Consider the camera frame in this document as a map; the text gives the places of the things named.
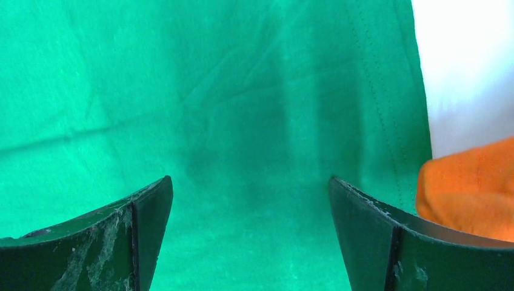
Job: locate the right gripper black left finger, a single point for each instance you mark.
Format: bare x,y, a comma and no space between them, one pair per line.
114,247

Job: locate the green t shirt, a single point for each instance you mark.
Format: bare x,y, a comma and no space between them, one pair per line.
249,106

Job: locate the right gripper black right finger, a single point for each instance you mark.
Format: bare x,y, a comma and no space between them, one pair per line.
386,248

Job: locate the orange t shirt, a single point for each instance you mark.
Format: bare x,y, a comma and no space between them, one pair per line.
470,191

